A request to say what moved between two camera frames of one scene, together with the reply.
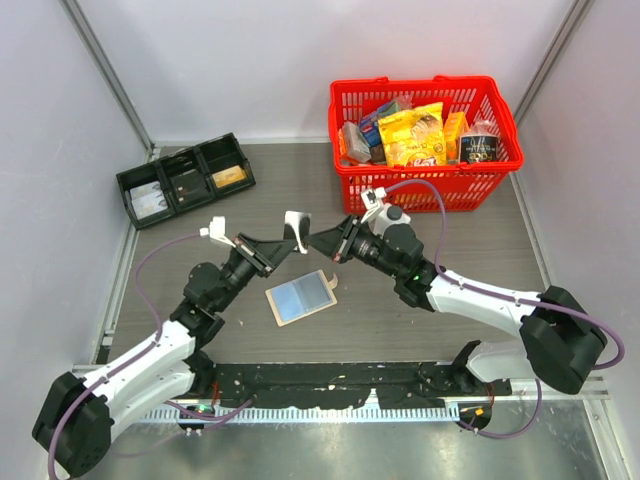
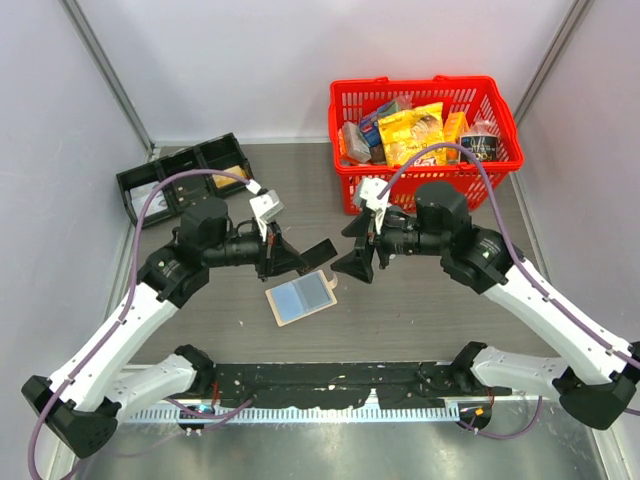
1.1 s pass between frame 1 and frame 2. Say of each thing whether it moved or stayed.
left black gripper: moved
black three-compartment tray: stayed
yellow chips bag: stayed
